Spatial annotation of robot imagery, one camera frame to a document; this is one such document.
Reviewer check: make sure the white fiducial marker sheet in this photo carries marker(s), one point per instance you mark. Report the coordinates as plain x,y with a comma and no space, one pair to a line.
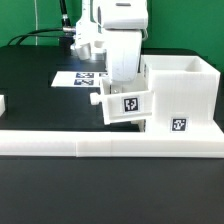
77,79

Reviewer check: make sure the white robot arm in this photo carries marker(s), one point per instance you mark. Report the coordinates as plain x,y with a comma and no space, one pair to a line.
114,28

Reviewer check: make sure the white drawer cabinet box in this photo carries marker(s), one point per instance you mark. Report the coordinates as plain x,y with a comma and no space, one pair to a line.
184,93

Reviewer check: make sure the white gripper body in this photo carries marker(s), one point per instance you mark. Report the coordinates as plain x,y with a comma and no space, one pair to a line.
123,49

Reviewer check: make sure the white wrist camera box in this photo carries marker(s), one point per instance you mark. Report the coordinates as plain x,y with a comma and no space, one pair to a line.
84,38

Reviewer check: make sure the white L-shaped table fence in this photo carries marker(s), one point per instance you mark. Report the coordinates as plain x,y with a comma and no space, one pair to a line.
112,144

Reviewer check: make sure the white drawer tray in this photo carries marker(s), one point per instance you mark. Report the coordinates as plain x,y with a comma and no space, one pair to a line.
123,103

